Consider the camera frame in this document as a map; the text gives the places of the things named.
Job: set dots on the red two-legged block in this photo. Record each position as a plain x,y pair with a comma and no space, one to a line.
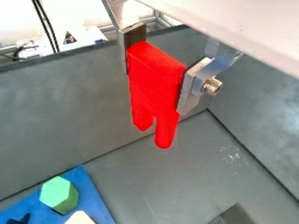
155,76

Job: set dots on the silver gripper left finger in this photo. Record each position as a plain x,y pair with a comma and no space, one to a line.
130,27

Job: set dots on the red white pentagon block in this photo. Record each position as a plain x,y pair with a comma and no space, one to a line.
79,218

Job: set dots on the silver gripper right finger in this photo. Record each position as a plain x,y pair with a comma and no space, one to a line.
199,78

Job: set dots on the green hexagon block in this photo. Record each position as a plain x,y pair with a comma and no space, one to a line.
59,195

